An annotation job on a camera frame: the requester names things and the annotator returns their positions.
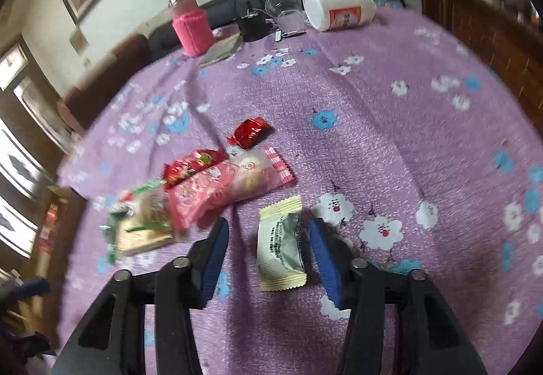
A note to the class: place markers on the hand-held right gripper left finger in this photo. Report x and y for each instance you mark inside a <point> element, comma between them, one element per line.
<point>211,262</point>

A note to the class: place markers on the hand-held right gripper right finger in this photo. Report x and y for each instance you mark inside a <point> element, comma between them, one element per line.
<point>324,260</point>

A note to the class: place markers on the cream and grey snack packet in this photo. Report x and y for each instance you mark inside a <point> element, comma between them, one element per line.
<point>280,250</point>

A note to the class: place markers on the pink long snack packet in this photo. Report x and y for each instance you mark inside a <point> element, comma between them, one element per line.
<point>220,188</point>

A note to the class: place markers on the green and cream snack packet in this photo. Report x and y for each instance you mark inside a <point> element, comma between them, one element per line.
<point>142,220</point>

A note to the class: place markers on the red snack packet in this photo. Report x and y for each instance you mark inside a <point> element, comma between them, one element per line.
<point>191,165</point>

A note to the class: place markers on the small red candy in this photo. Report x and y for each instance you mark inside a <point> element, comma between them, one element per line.
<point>249,132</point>

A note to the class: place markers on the purple floral tablecloth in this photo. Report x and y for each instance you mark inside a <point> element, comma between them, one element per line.
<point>382,146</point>

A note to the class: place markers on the small worn booklet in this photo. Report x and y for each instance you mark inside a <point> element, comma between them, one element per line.
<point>220,50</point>

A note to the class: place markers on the pink sleeved bottle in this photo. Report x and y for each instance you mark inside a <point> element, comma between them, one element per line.
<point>190,27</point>

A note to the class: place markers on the clear plastic cup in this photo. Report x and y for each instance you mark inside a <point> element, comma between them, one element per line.
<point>283,10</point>

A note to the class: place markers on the dark sofa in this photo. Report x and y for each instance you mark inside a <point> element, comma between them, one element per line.
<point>237,10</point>

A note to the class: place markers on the white plastic jar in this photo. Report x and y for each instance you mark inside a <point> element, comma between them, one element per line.
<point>339,6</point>

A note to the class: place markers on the wooden door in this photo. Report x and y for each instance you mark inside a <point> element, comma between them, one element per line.
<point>475,10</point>

